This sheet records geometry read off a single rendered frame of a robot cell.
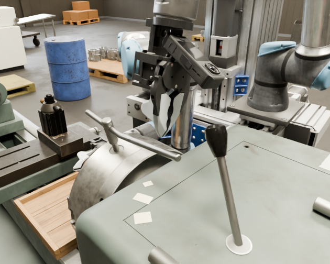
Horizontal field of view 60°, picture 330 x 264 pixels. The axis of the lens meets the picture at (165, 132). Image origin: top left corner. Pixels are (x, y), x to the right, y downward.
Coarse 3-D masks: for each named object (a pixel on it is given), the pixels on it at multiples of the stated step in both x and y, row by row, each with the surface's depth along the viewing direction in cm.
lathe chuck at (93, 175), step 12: (108, 144) 68; (120, 144) 68; (132, 144) 68; (156, 144) 69; (96, 156) 66; (108, 156) 65; (120, 156) 64; (84, 168) 66; (96, 168) 64; (108, 168) 63; (84, 180) 64; (96, 180) 62; (72, 192) 66; (84, 192) 63; (96, 192) 61; (72, 204) 66; (84, 204) 62
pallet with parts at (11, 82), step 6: (0, 78) 482; (6, 78) 482; (12, 78) 482; (18, 78) 482; (6, 84) 452; (12, 84) 452; (18, 84) 452; (24, 84) 452; (30, 84) 457; (30, 90) 460; (12, 96) 441
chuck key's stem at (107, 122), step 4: (104, 120) 61; (108, 120) 61; (104, 124) 61; (108, 124) 61; (112, 124) 62; (104, 128) 62; (108, 128) 61; (108, 132) 62; (108, 136) 63; (112, 136) 63; (108, 140) 64; (112, 140) 63; (116, 140) 64; (112, 144) 64; (116, 144) 65; (116, 148) 65
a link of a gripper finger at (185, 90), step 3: (189, 81) 54; (189, 84) 55; (186, 87) 54; (189, 87) 55; (174, 90) 54; (183, 90) 54; (186, 90) 55; (186, 93) 55; (183, 96) 55; (186, 96) 55; (183, 99) 55; (186, 99) 56; (183, 102) 55; (183, 105) 56; (180, 111) 55
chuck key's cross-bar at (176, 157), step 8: (88, 112) 68; (96, 120) 65; (112, 128) 61; (120, 136) 58; (128, 136) 56; (136, 144) 53; (144, 144) 51; (160, 152) 47; (168, 152) 45; (176, 160) 44
